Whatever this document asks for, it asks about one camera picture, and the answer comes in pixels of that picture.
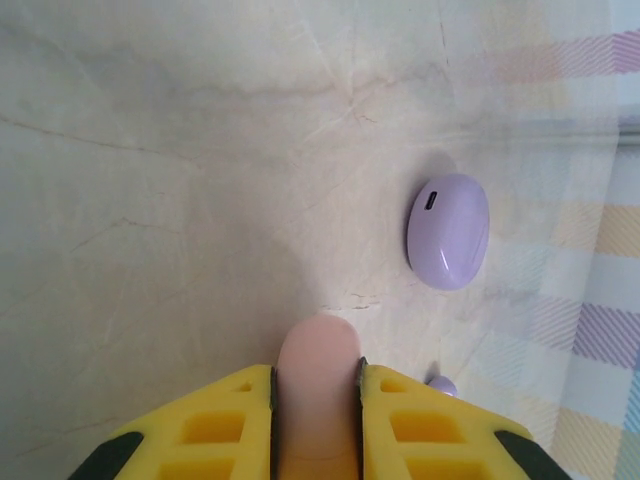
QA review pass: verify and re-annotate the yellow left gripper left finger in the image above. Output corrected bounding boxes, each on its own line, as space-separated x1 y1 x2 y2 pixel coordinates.
74 363 279 480

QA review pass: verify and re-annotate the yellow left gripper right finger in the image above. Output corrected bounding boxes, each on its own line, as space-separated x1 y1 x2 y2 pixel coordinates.
354 355 569 480

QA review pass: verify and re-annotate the purple wireless earbud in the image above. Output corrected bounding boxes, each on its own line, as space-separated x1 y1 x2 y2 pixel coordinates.
427 375 459 399

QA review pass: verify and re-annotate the pink earbud charging case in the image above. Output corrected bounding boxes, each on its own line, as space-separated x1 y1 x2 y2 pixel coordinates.
277 312 364 480

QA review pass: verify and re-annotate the purple earbud charging case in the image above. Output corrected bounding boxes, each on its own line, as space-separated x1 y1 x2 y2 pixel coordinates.
405 172 490 291

